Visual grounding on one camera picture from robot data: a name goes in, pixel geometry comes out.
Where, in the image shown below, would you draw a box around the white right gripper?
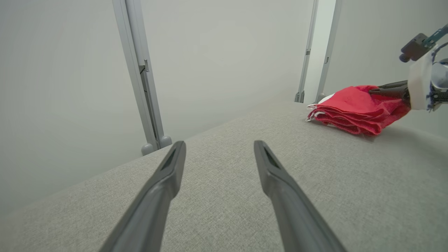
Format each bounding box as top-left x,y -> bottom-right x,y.
368,52 -> 437,112

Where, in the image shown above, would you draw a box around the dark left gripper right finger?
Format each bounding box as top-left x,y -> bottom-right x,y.
254,140 -> 347,252

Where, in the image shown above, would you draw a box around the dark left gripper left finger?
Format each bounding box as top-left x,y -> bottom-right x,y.
100,141 -> 187,252

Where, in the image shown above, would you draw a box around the red shorts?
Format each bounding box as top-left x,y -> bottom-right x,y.
306,85 -> 411,136

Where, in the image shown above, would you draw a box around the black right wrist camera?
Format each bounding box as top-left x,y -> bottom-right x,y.
399,33 -> 436,63

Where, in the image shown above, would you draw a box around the teal right camera plug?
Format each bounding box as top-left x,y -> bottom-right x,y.
422,24 -> 448,47

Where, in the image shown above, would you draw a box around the grey partition post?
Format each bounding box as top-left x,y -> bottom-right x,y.
112,0 -> 159,156
295,0 -> 319,103
315,0 -> 343,104
125,0 -> 173,149

